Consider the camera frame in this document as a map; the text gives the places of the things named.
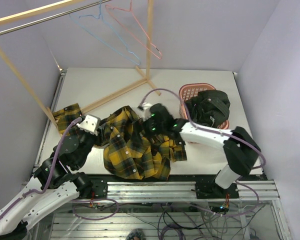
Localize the loose cables under table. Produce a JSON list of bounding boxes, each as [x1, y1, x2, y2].
[[72, 193, 263, 240]]

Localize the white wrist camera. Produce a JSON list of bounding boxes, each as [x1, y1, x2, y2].
[[137, 102, 153, 121], [76, 114, 101, 136]]

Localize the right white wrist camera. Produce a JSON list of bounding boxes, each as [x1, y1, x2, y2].
[[137, 102, 153, 121]]

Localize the aluminium rail base frame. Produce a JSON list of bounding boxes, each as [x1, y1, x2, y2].
[[17, 174, 288, 240]]

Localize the yellow plaid shirt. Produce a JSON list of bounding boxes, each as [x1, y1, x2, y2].
[[58, 105, 187, 181]]

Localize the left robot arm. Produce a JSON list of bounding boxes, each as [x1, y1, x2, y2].
[[0, 125, 107, 240]]

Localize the dark pinstriped shirt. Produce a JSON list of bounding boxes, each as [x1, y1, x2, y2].
[[185, 90, 231, 128]]

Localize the pink plastic laundry basket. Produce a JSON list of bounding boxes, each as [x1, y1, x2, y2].
[[179, 83, 230, 130]]

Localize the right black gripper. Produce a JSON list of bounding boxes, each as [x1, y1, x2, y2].
[[130, 113, 166, 144]]

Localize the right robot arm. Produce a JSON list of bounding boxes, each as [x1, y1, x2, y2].
[[137, 103, 261, 198]]

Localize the wooden clothes rack frame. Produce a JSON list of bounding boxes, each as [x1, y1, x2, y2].
[[0, 0, 163, 131]]

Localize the blue wire hanger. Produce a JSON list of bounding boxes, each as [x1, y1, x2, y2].
[[69, 0, 141, 66]]

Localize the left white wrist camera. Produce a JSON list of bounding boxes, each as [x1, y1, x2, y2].
[[76, 114, 101, 136]]

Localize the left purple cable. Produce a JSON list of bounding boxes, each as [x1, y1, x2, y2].
[[0, 117, 83, 231]]

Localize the pink wire hanger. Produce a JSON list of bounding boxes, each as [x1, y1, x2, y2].
[[104, 0, 163, 60]]

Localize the metal hanging rod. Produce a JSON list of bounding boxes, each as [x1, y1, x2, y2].
[[0, 0, 113, 36]]

